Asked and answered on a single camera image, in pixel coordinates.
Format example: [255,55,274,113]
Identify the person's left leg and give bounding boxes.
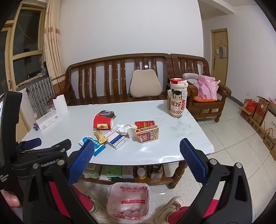
[48,181,94,216]

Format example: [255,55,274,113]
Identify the red gold patterned box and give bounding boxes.
[135,125,160,143]

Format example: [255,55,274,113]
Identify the person's shoe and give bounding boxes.
[85,192,106,216]
[153,196,186,224]

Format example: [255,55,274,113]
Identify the bin with printed plastic bag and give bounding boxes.
[106,182,153,221]

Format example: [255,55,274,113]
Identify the person's leg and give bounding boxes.
[48,181,94,216]
[168,199,219,224]

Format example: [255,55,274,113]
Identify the white medicine box blue stripe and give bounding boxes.
[105,130,126,150]

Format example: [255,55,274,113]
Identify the white top wooden coffee table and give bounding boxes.
[22,100,215,189]

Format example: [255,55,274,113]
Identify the wooden armchair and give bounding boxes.
[170,54,232,123]

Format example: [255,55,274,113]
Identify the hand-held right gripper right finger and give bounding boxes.
[180,138,253,224]

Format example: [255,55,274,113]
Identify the beige back cushion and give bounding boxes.
[130,69,162,98]

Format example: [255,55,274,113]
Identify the white paper roll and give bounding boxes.
[53,94,69,117]

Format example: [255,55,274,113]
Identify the person's right shoe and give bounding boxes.
[153,196,186,224]

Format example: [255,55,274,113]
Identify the grey radiator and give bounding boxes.
[26,76,55,119]

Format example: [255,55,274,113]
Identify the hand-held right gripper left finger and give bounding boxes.
[23,140,97,224]

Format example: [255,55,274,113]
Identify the dark printed small box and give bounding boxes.
[97,110,117,119]

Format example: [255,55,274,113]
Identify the long white box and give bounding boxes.
[36,112,61,131]

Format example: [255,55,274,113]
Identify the yellow framed window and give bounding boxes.
[5,3,47,91]

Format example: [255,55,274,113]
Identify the cream curtain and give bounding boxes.
[44,0,66,95]

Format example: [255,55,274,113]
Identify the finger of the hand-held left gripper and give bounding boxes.
[16,137,42,151]
[20,139,72,159]

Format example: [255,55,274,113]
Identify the person's left hand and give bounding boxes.
[0,190,21,208]

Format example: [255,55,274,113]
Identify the grey pillow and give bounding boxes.
[182,73,202,81]

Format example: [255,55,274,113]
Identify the person's left shoe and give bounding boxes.
[85,192,106,216]

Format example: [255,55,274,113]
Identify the white tissue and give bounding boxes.
[114,123,137,137]

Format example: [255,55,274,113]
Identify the grey hanging door item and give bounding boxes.
[218,41,227,59]

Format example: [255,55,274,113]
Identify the white carton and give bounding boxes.
[122,166,135,179]

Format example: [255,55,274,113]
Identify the green wipes pack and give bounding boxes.
[84,165,102,179]

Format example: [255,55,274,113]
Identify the pink plastic bag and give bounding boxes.
[193,75,221,101]

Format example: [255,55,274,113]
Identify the white cartoon print bottle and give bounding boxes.
[169,78,188,118]

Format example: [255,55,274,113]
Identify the red cigarette box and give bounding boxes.
[135,121,156,129]

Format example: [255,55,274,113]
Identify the yellow snack wrapper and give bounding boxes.
[93,131,108,144]

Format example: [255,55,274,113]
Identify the green white packet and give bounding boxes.
[99,166,123,181]

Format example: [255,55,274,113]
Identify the yellow wooden door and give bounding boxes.
[211,28,228,85]

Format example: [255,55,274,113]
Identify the wooden slatted sofa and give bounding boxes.
[65,53,171,106]

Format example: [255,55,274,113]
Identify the person's right leg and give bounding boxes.
[168,199,219,224]

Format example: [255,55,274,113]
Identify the red paper cup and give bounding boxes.
[93,115,114,131]

